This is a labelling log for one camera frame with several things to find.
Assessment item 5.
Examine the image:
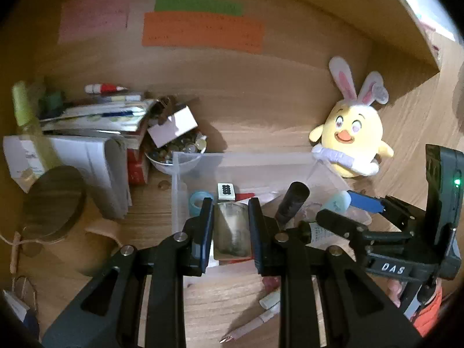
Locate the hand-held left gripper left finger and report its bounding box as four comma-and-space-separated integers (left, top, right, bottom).
41, 196, 215, 348

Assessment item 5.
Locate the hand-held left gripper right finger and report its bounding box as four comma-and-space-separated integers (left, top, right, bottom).
247, 196, 423, 348

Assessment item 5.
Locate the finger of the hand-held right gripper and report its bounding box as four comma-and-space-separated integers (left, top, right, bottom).
347, 189, 429, 233
315, 209, 411, 262

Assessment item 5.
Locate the mint green case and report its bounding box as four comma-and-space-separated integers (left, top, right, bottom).
321, 191, 351, 214

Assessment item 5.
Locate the small glass cup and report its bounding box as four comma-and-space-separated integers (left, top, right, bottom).
213, 202, 254, 262

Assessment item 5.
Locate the small white label bottle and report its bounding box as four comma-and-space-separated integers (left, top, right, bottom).
306, 222, 327, 250

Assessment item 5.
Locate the light blue tape roll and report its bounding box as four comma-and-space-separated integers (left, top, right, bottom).
190, 190, 214, 219

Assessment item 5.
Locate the black cylinder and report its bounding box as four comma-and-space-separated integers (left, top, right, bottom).
275, 181, 310, 225

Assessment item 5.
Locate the clear plastic bin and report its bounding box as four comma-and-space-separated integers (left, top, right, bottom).
171, 151, 374, 262

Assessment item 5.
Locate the person's right hand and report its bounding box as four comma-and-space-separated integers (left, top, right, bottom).
387, 278, 404, 307

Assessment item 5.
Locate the white mahjong tile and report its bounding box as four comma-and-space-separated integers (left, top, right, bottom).
217, 183, 235, 201

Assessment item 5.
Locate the small white tube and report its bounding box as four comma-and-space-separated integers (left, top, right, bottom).
259, 290, 282, 309

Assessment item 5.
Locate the yellow chick plush toy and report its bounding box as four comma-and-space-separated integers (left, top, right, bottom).
309, 56, 394, 178

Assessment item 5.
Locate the bowl of beads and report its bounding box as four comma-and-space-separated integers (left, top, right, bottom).
145, 134, 208, 176

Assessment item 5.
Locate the pink white pen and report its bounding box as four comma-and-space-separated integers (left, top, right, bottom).
219, 308, 280, 344

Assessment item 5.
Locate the red carton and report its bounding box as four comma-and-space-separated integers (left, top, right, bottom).
127, 147, 151, 186

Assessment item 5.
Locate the tan curled strip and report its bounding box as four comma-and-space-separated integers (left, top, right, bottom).
85, 220, 124, 259

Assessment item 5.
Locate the white folded card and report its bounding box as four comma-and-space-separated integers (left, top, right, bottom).
147, 105, 199, 148

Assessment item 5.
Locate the dark clip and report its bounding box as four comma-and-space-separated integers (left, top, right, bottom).
154, 95, 182, 120

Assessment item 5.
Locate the round wooden lid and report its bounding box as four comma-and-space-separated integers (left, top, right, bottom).
22, 166, 88, 242

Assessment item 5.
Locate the stack of books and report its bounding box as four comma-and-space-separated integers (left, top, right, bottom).
40, 94, 157, 143

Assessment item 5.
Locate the red white marker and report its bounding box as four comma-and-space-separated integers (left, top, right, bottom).
84, 83, 128, 95

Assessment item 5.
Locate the dark green container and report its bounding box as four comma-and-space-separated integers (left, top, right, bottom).
41, 90, 66, 117

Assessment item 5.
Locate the orange paper note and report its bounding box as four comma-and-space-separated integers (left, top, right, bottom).
141, 12, 264, 55

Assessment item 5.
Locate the blue white card holder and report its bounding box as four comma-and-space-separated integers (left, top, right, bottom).
3, 275, 40, 335

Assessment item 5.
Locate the green capped bottle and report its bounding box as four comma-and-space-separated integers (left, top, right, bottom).
11, 80, 59, 175

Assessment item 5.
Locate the green paper note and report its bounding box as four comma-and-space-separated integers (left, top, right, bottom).
154, 0, 244, 17

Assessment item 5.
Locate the pink paper note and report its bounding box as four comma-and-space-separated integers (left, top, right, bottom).
58, 0, 130, 43

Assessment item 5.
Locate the wooden stick with string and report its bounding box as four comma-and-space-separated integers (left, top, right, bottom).
8, 231, 23, 275

